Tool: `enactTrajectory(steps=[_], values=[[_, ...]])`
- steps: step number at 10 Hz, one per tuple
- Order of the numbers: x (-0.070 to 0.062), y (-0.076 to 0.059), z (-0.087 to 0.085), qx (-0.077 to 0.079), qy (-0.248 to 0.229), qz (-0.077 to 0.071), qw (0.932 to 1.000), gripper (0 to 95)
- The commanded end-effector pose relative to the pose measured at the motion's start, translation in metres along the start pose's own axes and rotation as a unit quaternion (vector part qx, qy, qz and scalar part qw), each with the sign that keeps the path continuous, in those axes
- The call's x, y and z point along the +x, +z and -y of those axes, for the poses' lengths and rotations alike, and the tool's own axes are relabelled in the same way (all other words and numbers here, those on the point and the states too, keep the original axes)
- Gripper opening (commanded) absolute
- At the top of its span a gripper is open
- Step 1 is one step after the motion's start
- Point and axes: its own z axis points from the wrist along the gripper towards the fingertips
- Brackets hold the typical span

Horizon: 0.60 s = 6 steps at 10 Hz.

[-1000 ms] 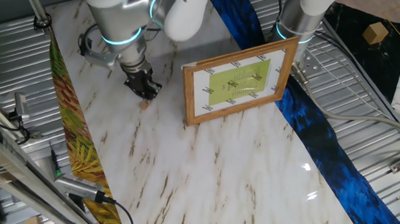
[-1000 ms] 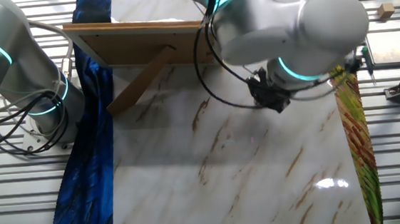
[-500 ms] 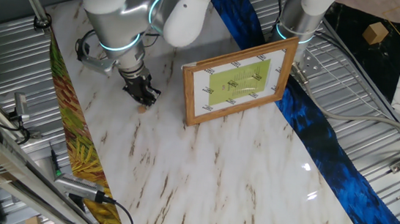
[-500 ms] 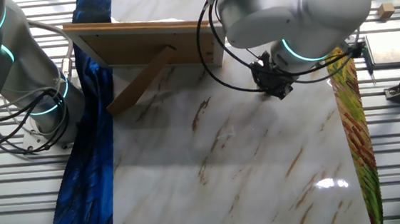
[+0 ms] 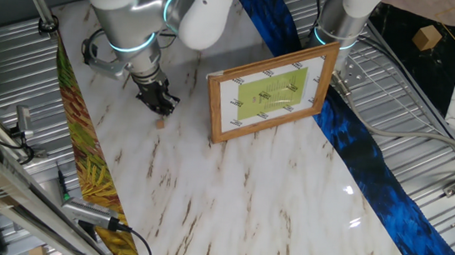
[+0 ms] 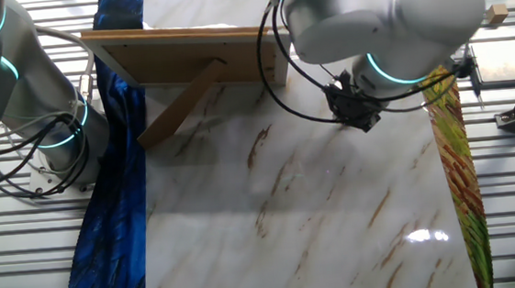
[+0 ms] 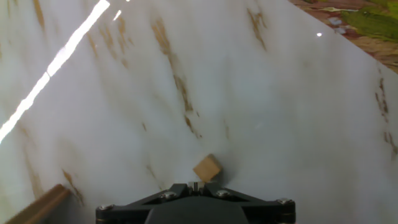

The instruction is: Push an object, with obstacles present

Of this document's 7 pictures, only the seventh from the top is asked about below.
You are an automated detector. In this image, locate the small wooden cube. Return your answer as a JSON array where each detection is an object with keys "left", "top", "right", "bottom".
[{"left": 192, "top": 153, "right": 223, "bottom": 184}]

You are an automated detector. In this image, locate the white marble pattern sheet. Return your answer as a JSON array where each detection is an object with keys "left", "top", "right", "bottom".
[{"left": 0, "top": 0, "right": 398, "bottom": 224}]

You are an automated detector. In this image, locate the yellow green painted mat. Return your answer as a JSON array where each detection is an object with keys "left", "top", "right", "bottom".
[{"left": 289, "top": 0, "right": 398, "bottom": 74}]

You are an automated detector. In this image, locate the wooden picture frame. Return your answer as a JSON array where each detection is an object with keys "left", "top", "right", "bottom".
[{"left": 4, "top": 183, "right": 72, "bottom": 224}]

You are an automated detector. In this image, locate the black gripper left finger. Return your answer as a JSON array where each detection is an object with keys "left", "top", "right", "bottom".
[{"left": 95, "top": 182, "right": 197, "bottom": 224}]

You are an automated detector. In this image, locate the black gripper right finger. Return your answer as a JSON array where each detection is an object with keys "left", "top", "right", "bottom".
[{"left": 197, "top": 182, "right": 295, "bottom": 224}]

